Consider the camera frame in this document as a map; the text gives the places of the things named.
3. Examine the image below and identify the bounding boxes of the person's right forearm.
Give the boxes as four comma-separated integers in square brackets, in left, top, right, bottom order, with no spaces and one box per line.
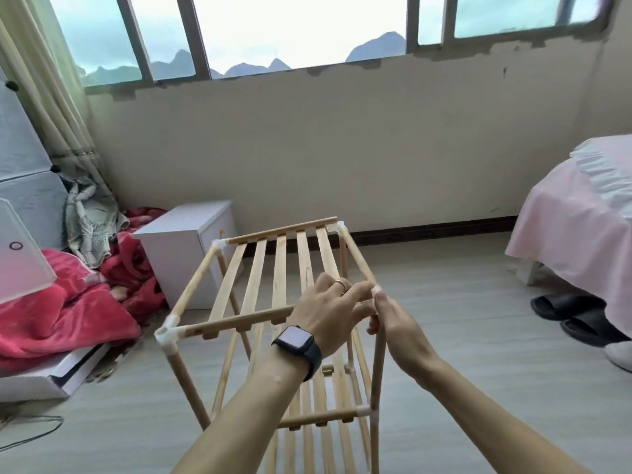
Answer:
[415,360,594,474]

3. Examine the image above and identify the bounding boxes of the red fleece blanket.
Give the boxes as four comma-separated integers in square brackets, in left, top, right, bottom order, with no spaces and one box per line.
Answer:
[0,207,167,376]

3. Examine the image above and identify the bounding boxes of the white bed leg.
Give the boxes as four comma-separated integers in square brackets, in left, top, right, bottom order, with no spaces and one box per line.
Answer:
[513,256,542,285]

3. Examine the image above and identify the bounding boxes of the green striped curtain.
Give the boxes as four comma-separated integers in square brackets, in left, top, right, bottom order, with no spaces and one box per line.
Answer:
[0,0,110,194]

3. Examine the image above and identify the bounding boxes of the white shoe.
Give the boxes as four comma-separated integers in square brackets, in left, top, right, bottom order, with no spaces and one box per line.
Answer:
[604,340,632,373]

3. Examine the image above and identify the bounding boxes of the person's right hand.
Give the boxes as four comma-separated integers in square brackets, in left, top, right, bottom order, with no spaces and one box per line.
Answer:
[367,289,440,389]

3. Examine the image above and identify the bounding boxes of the wire clothes hanger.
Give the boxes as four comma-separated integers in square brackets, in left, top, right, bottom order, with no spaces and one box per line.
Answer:
[0,414,63,452]

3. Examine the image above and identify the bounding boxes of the window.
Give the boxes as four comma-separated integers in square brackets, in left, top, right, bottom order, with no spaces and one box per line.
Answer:
[44,0,614,90]

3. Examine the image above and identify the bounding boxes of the pink ruffled bed skirt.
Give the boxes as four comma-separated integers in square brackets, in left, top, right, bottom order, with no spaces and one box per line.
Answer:
[506,135,632,336]

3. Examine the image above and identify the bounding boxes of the person's left hand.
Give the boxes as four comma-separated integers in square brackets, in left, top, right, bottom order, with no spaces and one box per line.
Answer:
[288,273,377,359]

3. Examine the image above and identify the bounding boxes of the black slipper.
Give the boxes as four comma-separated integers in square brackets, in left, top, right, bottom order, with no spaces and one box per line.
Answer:
[560,307,628,346]
[530,291,604,320]

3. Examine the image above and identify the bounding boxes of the pale green cloth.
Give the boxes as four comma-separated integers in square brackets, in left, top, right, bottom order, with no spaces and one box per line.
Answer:
[64,177,130,267]

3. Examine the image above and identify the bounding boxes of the black smartwatch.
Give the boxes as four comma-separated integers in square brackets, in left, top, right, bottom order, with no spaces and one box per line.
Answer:
[271,325,323,381]

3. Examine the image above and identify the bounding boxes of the flat white box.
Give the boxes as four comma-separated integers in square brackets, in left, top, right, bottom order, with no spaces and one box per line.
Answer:
[0,342,110,403]

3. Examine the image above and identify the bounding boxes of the white plastic door panel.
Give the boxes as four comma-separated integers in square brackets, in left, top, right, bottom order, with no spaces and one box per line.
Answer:
[0,197,57,304]

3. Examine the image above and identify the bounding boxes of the white box cabinet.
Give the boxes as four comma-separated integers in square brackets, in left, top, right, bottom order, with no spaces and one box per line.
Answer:
[133,200,238,310]

